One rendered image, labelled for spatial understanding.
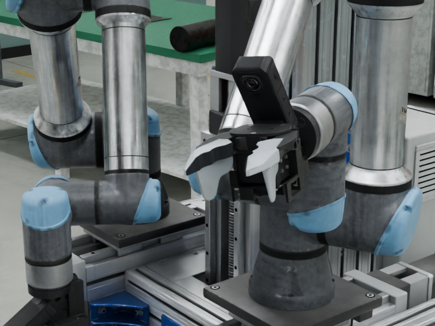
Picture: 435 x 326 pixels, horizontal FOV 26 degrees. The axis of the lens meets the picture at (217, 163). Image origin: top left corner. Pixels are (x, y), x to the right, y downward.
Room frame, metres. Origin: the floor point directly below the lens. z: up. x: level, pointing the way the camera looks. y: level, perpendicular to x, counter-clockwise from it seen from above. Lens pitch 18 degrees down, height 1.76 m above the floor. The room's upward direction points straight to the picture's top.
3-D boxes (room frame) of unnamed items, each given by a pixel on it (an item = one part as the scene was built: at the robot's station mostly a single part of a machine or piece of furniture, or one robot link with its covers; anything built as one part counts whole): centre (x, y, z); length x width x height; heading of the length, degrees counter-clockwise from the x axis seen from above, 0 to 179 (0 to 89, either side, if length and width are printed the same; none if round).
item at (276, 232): (1.49, -0.14, 1.20); 0.13 x 0.12 x 0.14; 64
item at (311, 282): (1.49, -0.13, 1.09); 0.15 x 0.15 x 0.10
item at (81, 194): (1.49, 0.26, 1.20); 0.11 x 0.11 x 0.08; 5
